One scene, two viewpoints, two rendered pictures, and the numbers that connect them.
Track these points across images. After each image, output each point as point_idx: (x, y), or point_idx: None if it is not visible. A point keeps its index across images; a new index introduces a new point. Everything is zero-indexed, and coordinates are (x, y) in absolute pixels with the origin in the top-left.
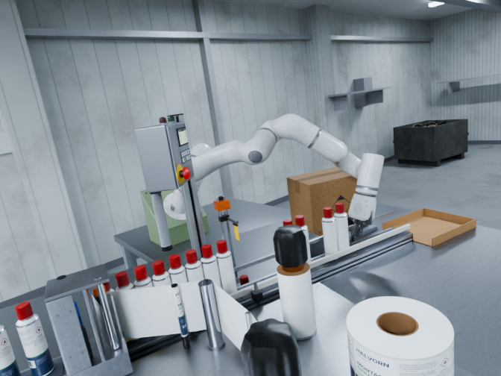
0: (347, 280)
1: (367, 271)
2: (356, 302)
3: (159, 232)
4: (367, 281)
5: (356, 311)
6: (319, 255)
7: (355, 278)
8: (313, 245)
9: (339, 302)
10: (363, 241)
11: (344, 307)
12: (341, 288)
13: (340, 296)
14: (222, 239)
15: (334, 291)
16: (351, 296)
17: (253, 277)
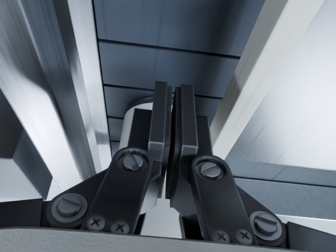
0: (252, 127)
1: (300, 65)
2: (325, 167)
3: None
4: (322, 110)
5: None
6: (102, 154)
7: (271, 114)
8: (39, 170)
9: (315, 225)
10: (238, 98)
11: (330, 228)
12: (260, 152)
13: (308, 219)
14: None
15: (249, 162)
16: (302, 161)
17: (55, 185)
